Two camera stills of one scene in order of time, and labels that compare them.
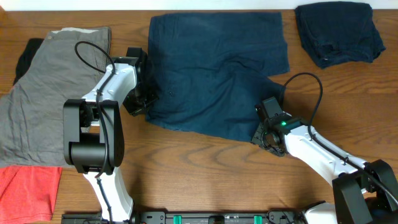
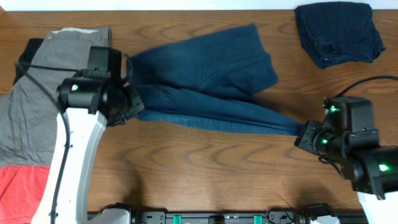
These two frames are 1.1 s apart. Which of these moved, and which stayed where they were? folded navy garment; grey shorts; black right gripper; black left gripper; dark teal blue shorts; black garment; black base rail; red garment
Moved: black left gripper; dark teal blue shorts; black right gripper
Stayed: folded navy garment; red garment; black base rail; black garment; grey shorts
